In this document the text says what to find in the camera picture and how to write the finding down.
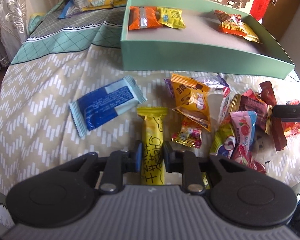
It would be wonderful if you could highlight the long red snack pouch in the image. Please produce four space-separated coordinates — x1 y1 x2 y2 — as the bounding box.
259 80 288 152

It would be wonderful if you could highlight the yellow cheese snack bar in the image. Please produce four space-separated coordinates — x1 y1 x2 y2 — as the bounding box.
137 107 168 185

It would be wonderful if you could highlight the clear nougat cake packet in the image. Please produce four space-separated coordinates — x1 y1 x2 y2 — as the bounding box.
250 128 277 164

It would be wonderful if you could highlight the blue white snack packet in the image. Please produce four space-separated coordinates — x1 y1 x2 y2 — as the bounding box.
69 75 147 138

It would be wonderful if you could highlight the dark red chocolate packet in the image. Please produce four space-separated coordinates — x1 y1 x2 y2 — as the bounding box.
228 94 273 134

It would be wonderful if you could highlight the small flower candy packet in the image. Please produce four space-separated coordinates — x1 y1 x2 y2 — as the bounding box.
172 117 202 148

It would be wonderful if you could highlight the green purple candy packet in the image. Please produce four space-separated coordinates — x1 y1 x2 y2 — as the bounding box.
210 122 236 159

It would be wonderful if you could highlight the red strawberry candy packet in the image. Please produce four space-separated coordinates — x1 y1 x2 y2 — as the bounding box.
231 145 266 174

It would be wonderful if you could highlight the pink grapefruit candy packet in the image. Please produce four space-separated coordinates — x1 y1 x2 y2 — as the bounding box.
230 111 257 153

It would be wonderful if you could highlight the orange rabbit snack packet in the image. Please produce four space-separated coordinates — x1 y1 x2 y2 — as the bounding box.
171 73 211 132

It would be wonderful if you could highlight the patterned bed cover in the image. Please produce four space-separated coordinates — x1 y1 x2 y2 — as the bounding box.
0 8 300 205

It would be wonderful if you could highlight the purple candy wrapper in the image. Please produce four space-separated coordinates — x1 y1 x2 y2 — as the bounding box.
164 75 229 98

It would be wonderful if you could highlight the orange yellow chips packet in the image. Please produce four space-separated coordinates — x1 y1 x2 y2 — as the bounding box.
214 10 261 44

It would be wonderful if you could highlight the wooden cabinet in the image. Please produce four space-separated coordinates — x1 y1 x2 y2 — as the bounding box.
262 0 300 41

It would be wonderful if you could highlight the mint green cardboard box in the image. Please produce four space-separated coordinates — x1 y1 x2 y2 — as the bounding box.
121 0 295 79

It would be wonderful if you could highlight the orange silver snack packet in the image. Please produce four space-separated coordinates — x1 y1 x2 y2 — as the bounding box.
128 6 162 31

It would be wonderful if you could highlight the yellow blue snack packet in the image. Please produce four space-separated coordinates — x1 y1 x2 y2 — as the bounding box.
157 7 186 29

